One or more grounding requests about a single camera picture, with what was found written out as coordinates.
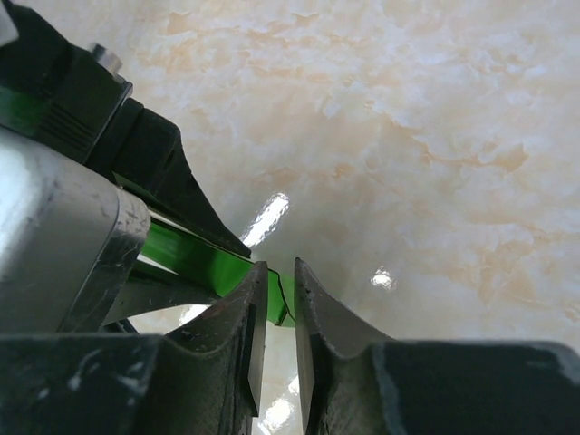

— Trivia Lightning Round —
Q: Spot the green paper box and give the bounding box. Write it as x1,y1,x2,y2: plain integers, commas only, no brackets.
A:
0,85,298,328

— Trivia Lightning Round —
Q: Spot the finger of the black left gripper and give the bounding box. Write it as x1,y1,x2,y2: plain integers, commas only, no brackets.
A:
149,137,251,258
103,281,220,325

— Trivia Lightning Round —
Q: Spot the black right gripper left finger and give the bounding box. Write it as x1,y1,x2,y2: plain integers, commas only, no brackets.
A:
1,262,268,434

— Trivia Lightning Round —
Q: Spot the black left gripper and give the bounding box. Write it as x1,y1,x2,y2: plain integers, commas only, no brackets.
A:
1,1,181,190

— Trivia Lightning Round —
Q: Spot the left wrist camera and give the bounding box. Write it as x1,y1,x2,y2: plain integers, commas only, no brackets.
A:
1,129,150,334

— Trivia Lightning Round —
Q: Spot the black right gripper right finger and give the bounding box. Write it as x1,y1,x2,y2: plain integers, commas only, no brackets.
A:
295,259,579,434

